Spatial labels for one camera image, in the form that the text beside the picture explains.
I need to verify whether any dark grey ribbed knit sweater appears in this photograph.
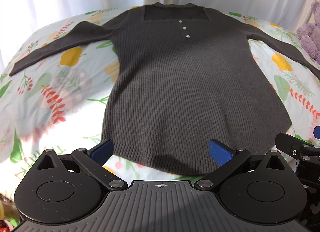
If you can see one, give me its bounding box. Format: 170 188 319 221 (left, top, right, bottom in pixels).
11 3 319 176

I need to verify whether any purple plush teddy bear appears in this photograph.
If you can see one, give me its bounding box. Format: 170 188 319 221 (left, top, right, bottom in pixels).
297 1 320 64

